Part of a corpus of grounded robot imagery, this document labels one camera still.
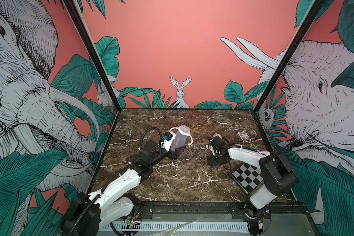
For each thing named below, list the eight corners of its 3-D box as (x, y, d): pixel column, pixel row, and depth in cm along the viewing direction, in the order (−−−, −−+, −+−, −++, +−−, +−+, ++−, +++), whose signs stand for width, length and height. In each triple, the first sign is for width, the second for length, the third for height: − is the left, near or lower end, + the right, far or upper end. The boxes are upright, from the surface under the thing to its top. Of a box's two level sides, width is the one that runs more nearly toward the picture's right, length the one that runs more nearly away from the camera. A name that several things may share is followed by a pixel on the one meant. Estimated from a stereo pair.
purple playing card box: (243, 142, 104) (244, 141, 102) (237, 133, 109) (238, 132, 107) (250, 141, 105) (251, 139, 103) (243, 132, 110) (244, 130, 108)
